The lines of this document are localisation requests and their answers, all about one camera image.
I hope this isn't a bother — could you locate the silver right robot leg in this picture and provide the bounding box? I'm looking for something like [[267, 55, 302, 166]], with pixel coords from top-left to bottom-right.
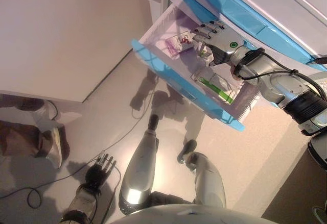
[[182, 151, 227, 208]]

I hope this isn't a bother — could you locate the black floor cable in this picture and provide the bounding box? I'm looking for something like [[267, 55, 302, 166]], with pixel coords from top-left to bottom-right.
[[0, 155, 122, 224]]

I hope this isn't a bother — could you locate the person's white sneaker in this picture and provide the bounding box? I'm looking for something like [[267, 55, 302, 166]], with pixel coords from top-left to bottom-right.
[[33, 99, 59, 121], [35, 124, 70, 170]]

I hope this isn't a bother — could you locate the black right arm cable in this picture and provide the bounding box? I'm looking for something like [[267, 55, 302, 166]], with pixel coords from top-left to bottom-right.
[[235, 47, 327, 104]]

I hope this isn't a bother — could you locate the white cart side bin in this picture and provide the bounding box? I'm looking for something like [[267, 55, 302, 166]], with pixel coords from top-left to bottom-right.
[[147, 0, 170, 25]]

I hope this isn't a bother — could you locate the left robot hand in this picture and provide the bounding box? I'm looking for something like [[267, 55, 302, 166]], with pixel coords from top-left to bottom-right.
[[85, 152, 118, 188]]

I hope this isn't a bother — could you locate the black left robot foot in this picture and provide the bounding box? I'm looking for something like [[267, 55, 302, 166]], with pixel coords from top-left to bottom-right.
[[148, 113, 160, 133]]

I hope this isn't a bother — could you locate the silver left robot leg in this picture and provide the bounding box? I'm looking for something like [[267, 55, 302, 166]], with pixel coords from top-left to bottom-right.
[[119, 128, 160, 216]]

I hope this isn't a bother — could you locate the small green white medicine box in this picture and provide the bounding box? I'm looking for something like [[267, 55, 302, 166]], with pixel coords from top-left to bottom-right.
[[196, 44, 218, 65]]

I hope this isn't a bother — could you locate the silver robot torso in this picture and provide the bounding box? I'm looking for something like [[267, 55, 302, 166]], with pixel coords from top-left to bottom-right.
[[114, 190, 275, 224]]

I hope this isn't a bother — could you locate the black robot foot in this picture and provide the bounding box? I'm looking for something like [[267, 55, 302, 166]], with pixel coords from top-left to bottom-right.
[[177, 139, 198, 163], [148, 113, 160, 133]]

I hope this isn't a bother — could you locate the silver robot leg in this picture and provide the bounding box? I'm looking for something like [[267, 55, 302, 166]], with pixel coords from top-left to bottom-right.
[[182, 151, 227, 208], [119, 128, 160, 216]]

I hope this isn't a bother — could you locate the long green white medicine box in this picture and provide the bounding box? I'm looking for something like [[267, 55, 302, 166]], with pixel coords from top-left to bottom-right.
[[190, 72, 236, 106]]

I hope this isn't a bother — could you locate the black right robot foot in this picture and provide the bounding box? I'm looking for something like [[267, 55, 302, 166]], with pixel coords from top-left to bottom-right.
[[177, 139, 198, 163]]

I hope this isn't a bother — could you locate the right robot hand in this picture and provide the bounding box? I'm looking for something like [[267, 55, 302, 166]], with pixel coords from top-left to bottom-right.
[[191, 21, 246, 68]]

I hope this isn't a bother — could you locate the purple white medicine box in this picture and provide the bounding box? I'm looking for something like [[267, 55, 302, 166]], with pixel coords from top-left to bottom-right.
[[165, 30, 194, 59]]

